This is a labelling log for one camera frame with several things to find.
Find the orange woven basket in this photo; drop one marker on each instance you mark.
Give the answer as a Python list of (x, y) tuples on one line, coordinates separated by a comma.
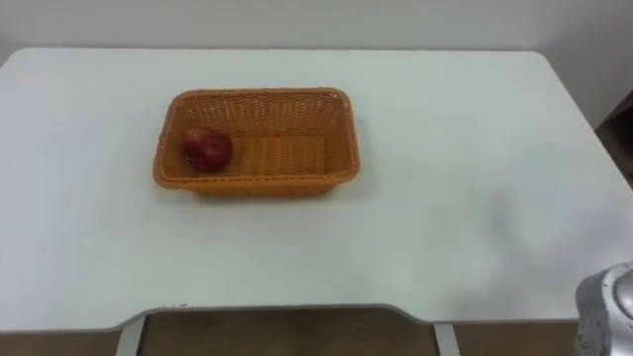
[(292, 148)]

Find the red apple soft toy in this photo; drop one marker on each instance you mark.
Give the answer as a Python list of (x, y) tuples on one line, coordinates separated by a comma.
[(207, 150)]

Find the white desk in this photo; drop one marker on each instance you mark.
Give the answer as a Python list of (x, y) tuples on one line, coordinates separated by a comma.
[(425, 198)]

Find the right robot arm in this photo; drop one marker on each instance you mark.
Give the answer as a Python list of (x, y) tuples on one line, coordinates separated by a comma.
[(607, 311)]

